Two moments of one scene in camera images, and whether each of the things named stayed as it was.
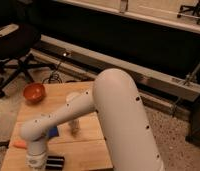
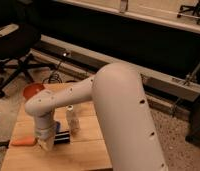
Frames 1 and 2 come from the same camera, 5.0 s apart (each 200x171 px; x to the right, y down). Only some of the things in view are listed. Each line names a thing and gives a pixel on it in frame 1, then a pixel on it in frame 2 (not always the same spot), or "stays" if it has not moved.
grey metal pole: (189, 80) stays
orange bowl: (34, 93) stays
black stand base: (196, 10) stays
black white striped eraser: (55, 162) -> (62, 137)
